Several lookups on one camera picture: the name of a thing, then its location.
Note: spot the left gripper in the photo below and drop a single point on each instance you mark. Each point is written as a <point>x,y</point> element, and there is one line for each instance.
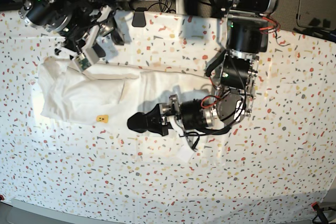
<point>160,119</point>

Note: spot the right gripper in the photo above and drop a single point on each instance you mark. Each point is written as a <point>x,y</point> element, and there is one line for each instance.
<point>84,37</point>

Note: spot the white printed T-shirt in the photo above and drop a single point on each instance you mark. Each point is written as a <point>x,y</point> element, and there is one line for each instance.
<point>106,95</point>

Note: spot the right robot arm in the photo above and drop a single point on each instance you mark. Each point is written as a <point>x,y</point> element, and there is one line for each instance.
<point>79,22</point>

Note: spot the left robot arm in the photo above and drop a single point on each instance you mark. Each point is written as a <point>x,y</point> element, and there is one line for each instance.
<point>232,75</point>

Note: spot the black table clamp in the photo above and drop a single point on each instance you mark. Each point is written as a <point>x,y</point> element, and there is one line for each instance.
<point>139,17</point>

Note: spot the terrazzo patterned tablecloth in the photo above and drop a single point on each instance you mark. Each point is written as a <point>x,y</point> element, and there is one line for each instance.
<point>269,168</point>

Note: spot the red clamp at corner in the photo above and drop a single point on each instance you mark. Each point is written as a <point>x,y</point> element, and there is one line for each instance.
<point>315,206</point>

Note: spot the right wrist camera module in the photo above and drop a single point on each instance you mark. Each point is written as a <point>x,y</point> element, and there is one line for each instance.
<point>85,59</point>

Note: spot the white metal stand post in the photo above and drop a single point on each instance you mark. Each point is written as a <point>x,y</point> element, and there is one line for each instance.
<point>180,7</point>

